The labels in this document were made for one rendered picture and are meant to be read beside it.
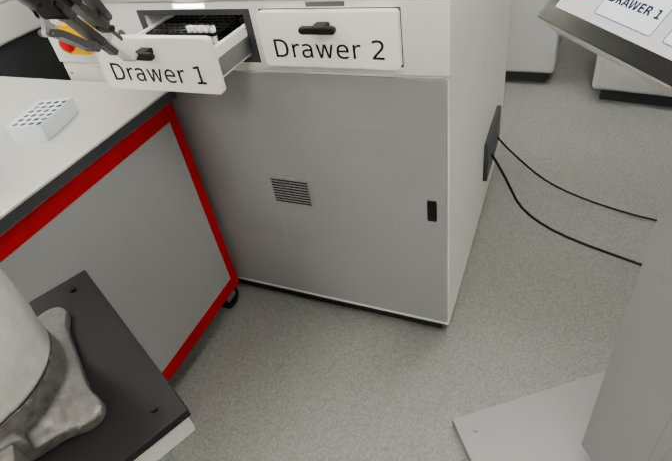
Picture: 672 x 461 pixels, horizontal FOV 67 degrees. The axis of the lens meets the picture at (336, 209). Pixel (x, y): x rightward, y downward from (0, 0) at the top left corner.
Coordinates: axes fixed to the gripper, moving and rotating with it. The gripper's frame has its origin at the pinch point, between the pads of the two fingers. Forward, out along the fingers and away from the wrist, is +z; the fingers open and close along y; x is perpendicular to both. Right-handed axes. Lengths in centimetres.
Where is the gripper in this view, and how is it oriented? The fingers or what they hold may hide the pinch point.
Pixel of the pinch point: (117, 47)
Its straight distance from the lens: 103.3
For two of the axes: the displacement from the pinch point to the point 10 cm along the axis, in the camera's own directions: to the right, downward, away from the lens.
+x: -9.2, -1.4, 3.7
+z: 3.3, 2.7, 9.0
